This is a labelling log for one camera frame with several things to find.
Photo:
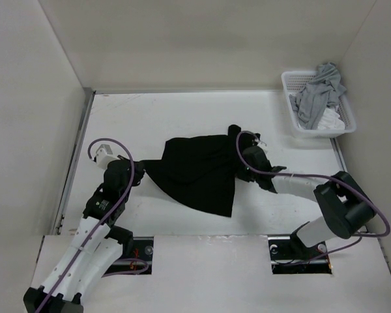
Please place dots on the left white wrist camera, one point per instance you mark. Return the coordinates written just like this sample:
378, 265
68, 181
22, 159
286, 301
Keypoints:
104, 155

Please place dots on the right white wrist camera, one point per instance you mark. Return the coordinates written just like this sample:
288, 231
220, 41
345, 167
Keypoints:
258, 141

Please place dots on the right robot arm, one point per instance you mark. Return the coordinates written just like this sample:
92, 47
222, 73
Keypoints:
344, 206

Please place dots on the grey tank top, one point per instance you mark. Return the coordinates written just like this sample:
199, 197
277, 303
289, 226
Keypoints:
320, 93

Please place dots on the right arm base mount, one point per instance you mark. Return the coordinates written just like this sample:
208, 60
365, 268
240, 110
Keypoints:
288, 256

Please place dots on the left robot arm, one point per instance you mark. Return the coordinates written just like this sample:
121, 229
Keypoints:
96, 245

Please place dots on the black tank top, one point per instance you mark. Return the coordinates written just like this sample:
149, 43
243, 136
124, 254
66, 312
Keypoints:
200, 172

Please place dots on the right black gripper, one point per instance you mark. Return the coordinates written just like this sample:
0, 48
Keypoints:
244, 176

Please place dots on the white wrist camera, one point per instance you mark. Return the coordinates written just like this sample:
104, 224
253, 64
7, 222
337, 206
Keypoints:
104, 155
258, 141

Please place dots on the white plastic basket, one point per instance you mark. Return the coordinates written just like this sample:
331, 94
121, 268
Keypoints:
293, 82

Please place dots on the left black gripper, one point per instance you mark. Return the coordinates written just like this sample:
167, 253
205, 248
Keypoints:
139, 172

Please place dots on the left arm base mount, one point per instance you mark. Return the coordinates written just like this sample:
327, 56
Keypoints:
136, 260

